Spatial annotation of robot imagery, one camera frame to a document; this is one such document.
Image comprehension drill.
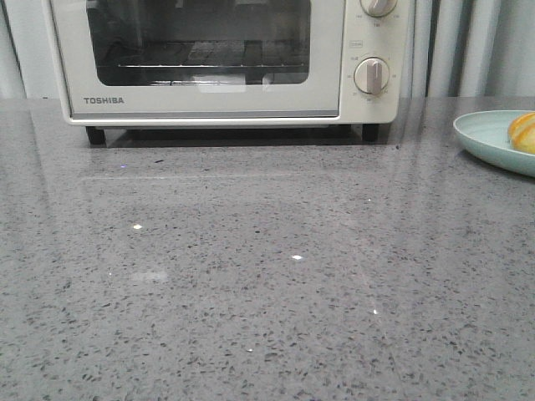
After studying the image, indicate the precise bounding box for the upper cream oven knob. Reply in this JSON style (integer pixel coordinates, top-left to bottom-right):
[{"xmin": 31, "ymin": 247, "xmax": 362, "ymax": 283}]
[{"xmin": 359, "ymin": 0, "xmax": 397, "ymax": 18}]

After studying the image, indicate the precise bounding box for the cream Toshiba toaster oven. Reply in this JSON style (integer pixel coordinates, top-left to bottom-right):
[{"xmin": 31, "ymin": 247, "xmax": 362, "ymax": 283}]
[{"xmin": 43, "ymin": 1, "xmax": 410, "ymax": 145}]

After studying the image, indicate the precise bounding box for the golden striped croissant bread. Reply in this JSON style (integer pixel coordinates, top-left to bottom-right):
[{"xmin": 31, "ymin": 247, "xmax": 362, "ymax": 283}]
[{"xmin": 507, "ymin": 112, "xmax": 535, "ymax": 154}]

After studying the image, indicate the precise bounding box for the cream oven knob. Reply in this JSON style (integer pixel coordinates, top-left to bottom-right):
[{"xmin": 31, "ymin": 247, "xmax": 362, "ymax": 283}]
[
  {"xmin": 359, "ymin": 0, "xmax": 397, "ymax": 18},
  {"xmin": 354, "ymin": 58, "xmax": 390, "ymax": 95}
]

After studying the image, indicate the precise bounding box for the lower cream oven knob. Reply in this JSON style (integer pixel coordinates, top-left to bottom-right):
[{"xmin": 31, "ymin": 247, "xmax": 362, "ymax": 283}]
[{"xmin": 354, "ymin": 58, "xmax": 390, "ymax": 95}]

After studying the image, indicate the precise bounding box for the metal wire oven rack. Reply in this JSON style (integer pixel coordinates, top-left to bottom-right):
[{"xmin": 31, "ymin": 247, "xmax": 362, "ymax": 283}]
[{"xmin": 117, "ymin": 40, "xmax": 309, "ymax": 68}]

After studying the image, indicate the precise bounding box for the oven glass door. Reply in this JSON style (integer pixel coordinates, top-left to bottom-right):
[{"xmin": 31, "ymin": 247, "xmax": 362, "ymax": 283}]
[{"xmin": 47, "ymin": 1, "xmax": 345, "ymax": 119}]

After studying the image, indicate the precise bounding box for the light green round plate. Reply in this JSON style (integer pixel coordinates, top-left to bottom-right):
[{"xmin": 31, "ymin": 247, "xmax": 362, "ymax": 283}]
[{"xmin": 453, "ymin": 110, "xmax": 534, "ymax": 178}]

